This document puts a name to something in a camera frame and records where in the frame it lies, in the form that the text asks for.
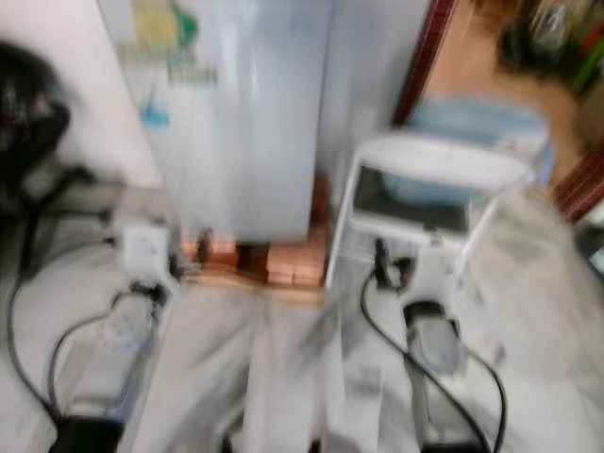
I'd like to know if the dark clutter heap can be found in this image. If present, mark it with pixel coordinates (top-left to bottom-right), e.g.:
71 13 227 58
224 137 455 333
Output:
495 0 604 88

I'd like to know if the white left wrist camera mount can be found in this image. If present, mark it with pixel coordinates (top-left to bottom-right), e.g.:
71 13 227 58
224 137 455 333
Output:
118 225 181 289

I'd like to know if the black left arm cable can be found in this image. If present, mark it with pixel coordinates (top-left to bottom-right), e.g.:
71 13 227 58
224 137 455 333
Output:
4 238 128 430

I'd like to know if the white plastic chair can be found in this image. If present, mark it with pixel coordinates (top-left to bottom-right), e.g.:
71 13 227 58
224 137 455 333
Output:
326 132 545 290

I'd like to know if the brown wooden base board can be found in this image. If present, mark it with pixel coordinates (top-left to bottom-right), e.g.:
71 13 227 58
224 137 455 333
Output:
184 272 327 306

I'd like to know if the silver refrigerator cabinet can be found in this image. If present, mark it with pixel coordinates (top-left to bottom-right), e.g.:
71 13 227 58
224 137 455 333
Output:
96 0 435 244

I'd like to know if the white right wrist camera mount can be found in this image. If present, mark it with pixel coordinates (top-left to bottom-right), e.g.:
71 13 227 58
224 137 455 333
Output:
396 247 469 309

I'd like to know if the dark red wooden panel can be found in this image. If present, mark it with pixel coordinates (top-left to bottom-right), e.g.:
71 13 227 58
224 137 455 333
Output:
552 151 604 224

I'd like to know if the light blue plastic tub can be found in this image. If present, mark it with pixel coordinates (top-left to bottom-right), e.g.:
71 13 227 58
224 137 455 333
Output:
377 94 557 207

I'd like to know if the red brick pile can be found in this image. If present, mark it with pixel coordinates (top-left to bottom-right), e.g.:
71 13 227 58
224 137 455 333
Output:
179 236 239 275
264 175 332 289

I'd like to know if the small blue fridge sticker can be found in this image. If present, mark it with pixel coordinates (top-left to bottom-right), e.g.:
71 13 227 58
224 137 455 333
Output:
140 100 171 131

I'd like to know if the black office chair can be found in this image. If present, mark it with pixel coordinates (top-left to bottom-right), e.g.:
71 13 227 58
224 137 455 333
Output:
0 42 116 280

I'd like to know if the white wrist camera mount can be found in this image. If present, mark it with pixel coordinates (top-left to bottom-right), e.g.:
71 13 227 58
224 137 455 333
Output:
118 225 181 289
396 247 469 309

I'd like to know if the green yellow fridge sticker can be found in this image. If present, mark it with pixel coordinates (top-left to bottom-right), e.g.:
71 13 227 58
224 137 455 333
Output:
121 0 218 92

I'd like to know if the dark red wooden door frame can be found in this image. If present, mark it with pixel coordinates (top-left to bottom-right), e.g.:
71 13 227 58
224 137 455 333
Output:
392 0 462 128

